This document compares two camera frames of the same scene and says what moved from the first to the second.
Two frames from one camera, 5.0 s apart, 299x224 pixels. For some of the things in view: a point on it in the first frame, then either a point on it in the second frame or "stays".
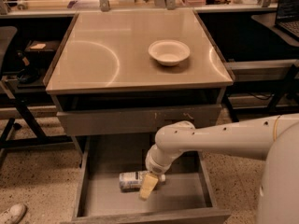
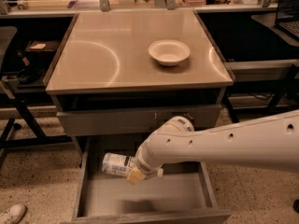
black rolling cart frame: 262,86 stays
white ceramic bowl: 169,52 stays
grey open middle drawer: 184,197 stays
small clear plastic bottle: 133,181 -> 117,164
